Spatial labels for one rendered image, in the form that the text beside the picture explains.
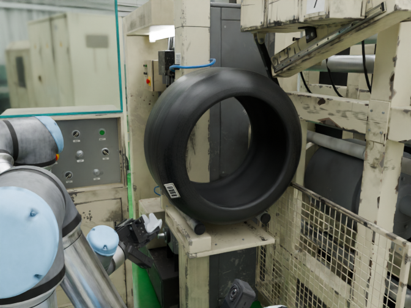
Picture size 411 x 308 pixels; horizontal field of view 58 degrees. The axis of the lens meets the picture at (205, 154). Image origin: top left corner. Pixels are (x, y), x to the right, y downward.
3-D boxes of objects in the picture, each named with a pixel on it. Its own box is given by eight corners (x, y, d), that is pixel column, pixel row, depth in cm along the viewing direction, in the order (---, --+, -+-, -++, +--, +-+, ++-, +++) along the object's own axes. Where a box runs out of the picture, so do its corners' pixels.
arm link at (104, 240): (85, 260, 82) (76, 287, 88) (127, 241, 90) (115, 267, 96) (68, 233, 85) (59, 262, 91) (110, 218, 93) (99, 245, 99)
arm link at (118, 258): (120, 272, 100) (99, 273, 105) (130, 262, 104) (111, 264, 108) (108, 248, 99) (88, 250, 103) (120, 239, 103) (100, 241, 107)
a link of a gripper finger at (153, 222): (162, 206, 120) (144, 219, 113) (169, 222, 121) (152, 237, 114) (155, 207, 122) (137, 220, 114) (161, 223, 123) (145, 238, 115)
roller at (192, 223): (179, 202, 173) (169, 203, 172) (178, 193, 172) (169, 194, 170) (206, 234, 141) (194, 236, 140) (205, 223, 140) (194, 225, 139)
